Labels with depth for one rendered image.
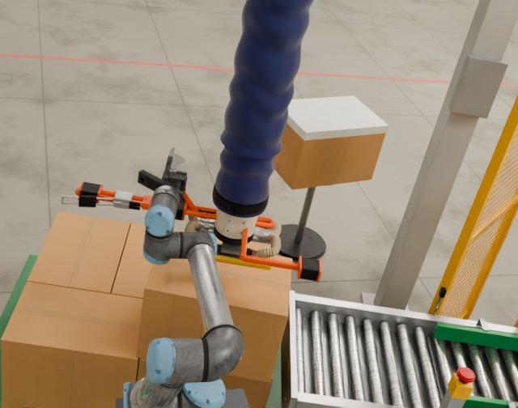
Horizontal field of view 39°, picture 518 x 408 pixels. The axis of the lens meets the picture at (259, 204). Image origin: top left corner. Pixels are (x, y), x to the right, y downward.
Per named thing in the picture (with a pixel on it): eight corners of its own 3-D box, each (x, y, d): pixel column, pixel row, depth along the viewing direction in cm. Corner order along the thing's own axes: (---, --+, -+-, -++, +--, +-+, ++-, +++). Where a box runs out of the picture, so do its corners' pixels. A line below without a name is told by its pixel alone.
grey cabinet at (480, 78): (485, 114, 379) (506, 60, 362) (487, 119, 374) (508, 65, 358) (447, 108, 377) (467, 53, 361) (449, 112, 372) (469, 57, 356)
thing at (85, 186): (102, 193, 303) (103, 184, 300) (98, 204, 297) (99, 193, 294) (82, 190, 303) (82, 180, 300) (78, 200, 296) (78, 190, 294)
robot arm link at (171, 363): (171, 430, 252) (212, 384, 187) (120, 432, 248) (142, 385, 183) (170, 384, 259) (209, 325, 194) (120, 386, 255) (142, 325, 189)
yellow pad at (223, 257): (270, 256, 306) (273, 246, 303) (270, 270, 298) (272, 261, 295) (189, 242, 304) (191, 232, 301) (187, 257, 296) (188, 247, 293)
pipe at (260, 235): (273, 225, 318) (276, 214, 315) (272, 261, 297) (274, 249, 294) (195, 212, 316) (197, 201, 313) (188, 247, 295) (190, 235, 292)
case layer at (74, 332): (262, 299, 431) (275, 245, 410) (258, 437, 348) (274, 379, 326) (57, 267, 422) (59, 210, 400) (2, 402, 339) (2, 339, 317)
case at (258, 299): (276, 322, 357) (292, 257, 336) (269, 383, 324) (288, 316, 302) (154, 298, 356) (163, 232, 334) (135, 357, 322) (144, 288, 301)
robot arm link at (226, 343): (255, 356, 191) (214, 223, 248) (208, 357, 188) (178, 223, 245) (248, 390, 196) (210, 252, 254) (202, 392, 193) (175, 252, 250)
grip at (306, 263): (318, 269, 287) (320, 258, 284) (318, 282, 280) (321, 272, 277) (297, 265, 287) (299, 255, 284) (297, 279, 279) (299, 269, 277)
